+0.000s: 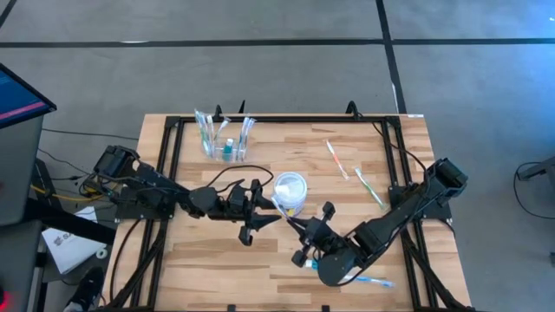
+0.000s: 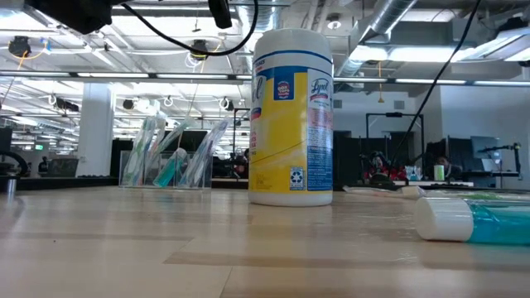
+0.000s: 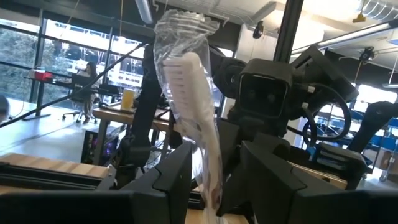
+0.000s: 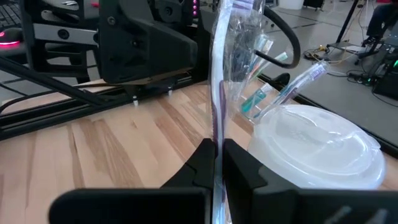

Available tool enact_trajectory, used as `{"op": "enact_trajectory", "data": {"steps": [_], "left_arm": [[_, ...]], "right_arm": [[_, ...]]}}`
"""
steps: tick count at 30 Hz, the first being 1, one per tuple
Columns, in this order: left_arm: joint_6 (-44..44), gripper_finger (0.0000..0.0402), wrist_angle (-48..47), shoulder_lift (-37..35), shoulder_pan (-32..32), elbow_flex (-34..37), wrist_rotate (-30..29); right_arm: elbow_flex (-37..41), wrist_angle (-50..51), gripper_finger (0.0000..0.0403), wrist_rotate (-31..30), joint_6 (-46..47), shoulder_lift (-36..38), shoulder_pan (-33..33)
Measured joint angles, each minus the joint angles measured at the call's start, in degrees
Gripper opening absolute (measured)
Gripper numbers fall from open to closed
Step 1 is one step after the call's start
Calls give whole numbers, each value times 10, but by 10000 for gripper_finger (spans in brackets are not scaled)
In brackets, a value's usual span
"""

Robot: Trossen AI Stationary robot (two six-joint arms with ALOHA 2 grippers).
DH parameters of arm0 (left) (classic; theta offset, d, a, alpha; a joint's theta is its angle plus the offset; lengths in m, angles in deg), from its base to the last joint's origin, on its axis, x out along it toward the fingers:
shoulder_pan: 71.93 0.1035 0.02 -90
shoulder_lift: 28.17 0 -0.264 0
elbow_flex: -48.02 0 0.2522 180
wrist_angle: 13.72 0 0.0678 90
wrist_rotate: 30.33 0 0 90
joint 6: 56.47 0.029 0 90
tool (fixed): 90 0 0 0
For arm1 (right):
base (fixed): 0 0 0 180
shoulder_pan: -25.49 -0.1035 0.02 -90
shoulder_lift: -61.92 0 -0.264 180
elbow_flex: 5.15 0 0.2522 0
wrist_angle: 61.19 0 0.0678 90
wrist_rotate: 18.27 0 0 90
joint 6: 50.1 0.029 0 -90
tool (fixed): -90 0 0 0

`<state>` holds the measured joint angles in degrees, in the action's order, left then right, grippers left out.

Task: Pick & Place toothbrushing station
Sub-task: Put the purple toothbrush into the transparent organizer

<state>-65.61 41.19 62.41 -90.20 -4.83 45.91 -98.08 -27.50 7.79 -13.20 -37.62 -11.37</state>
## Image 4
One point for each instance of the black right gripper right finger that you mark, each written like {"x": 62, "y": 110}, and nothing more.
{"x": 264, "y": 202}

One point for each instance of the white bin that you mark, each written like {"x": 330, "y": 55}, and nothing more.
{"x": 290, "y": 3}

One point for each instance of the blue toothbrush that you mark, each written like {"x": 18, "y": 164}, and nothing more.
{"x": 265, "y": 46}

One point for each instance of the black keyboard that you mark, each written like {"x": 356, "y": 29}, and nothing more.
{"x": 9, "y": 15}

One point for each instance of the person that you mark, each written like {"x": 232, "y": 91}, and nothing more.
{"x": 382, "y": 18}

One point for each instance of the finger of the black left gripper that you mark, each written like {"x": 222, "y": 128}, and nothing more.
{"x": 205, "y": 46}
{"x": 140, "y": 53}

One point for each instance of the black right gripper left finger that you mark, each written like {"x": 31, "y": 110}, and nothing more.
{"x": 186, "y": 202}

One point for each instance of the black computer mouse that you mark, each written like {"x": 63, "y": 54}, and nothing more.
{"x": 11, "y": 35}

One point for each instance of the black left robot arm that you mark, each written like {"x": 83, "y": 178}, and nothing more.
{"x": 171, "y": 11}

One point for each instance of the clear plastic toothbrush package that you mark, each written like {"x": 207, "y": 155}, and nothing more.
{"x": 248, "y": 116}

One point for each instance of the black office chair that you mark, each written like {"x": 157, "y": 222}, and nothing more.
{"x": 370, "y": 46}

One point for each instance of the black computer tower green light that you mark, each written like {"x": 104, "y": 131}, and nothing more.
{"x": 387, "y": 84}

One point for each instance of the black stand pole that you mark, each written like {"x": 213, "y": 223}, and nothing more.
{"x": 348, "y": 18}

